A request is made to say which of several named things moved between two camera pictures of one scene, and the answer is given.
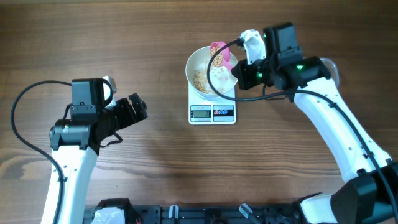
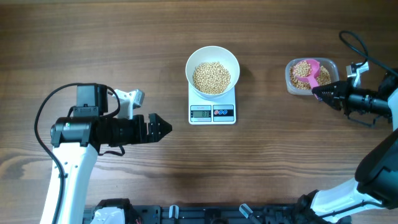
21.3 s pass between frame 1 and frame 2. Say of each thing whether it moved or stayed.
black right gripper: moved
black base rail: stayed
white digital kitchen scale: stayed
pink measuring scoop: moved
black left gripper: moved
